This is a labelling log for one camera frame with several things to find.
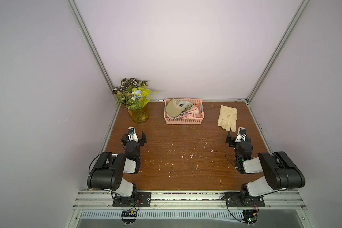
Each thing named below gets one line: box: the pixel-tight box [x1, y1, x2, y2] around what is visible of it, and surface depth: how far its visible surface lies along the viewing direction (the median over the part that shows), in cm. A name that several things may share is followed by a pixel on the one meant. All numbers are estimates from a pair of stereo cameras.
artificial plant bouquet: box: [112, 77, 158, 111], surface depth 99 cm
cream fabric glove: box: [217, 104, 238, 133], surface depth 112 cm
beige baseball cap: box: [165, 98, 195, 119], surface depth 105 cm
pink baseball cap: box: [178, 107, 200, 119], surface depth 100 cm
